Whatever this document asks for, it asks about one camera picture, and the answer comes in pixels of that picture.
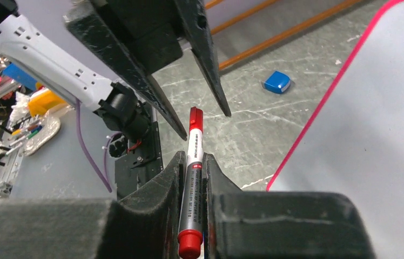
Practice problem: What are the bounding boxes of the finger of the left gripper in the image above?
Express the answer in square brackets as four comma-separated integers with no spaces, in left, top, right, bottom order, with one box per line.
[64,1,187,140]
[174,0,232,117]

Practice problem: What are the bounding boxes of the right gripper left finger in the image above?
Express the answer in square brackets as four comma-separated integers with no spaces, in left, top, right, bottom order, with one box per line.
[0,151,186,258]

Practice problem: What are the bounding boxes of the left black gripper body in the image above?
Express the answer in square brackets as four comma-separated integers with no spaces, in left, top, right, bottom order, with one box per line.
[91,1,184,74]

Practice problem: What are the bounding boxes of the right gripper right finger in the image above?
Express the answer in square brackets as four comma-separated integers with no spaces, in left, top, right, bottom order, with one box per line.
[203,153,376,258]

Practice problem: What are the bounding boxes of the red capped whiteboard marker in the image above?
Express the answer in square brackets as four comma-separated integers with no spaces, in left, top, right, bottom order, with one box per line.
[178,107,204,259]

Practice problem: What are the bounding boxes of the blue eraser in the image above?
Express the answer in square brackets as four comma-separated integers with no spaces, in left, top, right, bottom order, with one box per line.
[261,71,291,94]

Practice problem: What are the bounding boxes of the red framed whiteboard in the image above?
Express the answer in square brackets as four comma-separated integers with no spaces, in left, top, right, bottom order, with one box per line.
[267,1,404,258]

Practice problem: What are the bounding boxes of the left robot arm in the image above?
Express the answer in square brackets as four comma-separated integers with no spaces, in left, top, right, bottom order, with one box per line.
[0,1,231,141]

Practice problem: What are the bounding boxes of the orange wooden shelf rack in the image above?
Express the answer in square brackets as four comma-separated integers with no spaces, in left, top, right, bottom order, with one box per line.
[206,1,359,70]

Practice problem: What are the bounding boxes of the yellow box in background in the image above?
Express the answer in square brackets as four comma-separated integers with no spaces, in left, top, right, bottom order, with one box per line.
[28,88,66,117]

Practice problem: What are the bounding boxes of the tray of coloured markers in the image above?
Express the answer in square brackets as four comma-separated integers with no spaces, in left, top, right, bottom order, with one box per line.
[4,115,62,156]

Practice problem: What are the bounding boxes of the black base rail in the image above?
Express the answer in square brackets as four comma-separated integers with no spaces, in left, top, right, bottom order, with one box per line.
[107,103,163,200]

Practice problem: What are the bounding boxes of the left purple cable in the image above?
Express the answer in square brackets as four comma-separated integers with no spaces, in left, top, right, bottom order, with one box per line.
[75,98,122,194]

